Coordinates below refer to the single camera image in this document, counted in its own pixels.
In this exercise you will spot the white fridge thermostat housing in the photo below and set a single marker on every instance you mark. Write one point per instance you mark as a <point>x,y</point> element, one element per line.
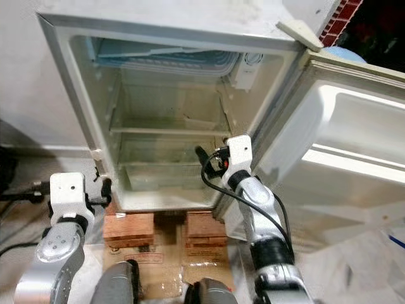
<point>245,71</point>

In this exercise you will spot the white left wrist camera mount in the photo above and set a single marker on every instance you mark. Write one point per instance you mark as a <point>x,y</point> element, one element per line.
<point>68,190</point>

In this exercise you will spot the pale blue freezer tray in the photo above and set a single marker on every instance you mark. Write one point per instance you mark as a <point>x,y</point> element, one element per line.
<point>164,62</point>

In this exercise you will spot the red brown brick stack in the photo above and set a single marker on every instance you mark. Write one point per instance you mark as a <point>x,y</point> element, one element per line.
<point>205,229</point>
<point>130,229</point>

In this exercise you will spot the grey robot left leg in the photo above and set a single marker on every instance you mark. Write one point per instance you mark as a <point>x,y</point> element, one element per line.
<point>114,285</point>

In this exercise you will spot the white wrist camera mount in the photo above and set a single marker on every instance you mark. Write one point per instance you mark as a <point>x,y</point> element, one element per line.
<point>68,190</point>
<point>239,155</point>

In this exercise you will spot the grey robot leg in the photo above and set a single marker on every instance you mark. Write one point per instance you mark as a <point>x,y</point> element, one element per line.
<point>212,294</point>
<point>114,285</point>

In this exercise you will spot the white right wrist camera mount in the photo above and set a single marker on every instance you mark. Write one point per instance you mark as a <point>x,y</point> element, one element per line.
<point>239,155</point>

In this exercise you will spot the brown cardboard sheet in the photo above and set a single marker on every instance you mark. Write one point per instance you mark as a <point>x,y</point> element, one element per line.
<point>164,269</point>

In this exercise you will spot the beige fridge hinge cover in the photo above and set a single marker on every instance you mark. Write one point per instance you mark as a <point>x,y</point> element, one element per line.
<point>300,35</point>

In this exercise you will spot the grey robot right leg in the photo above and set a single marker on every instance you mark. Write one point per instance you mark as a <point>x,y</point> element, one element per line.
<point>212,294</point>

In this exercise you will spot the grey fridge door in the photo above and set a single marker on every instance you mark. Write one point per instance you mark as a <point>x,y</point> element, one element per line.
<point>354,126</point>

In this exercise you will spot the small grey fridge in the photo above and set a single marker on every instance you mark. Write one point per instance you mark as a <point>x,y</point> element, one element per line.
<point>164,19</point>

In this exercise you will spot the clear crisper drawer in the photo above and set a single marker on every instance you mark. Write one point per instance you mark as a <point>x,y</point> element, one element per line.
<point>164,189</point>

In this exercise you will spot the clear fridge shelf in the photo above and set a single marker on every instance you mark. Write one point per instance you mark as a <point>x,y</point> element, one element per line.
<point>158,163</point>
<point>164,130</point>

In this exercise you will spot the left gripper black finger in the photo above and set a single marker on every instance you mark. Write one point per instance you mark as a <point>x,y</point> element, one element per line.
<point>107,192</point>

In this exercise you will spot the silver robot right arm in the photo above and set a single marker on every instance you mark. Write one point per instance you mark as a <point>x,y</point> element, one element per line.
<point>259,202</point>

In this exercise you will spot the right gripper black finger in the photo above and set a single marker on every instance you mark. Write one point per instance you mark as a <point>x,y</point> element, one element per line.
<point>203,157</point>

